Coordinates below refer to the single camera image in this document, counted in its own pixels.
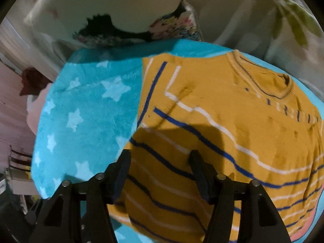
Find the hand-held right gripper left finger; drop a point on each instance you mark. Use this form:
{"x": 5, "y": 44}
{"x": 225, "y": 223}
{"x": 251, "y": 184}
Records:
{"x": 121, "y": 176}

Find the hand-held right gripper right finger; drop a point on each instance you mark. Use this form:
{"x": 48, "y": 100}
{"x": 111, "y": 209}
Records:
{"x": 203, "y": 178}

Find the orange striped sweater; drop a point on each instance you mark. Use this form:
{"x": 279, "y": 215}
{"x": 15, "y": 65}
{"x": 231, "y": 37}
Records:
{"x": 227, "y": 106}

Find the turquoise star blanket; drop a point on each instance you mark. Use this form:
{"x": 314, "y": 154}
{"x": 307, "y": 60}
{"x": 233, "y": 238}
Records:
{"x": 88, "y": 121}

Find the wooden rack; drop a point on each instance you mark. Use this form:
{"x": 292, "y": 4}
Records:
{"x": 19, "y": 167}

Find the pink plush cloth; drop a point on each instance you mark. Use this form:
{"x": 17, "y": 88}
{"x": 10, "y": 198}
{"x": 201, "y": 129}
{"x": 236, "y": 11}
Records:
{"x": 35, "y": 111}

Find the dark red cloth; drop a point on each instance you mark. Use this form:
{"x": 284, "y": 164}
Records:
{"x": 34, "y": 81}

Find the white curtain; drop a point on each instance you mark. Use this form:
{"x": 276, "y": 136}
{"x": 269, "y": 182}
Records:
{"x": 22, "y": 45}

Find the white pillow with black silhouette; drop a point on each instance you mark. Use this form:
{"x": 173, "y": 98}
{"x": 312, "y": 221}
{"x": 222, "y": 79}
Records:
{"x": 114, "y": 2}

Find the white pillow with leaf print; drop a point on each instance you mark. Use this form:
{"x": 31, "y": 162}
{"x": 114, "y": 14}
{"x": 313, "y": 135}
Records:
{"x": 293, "y": 17}

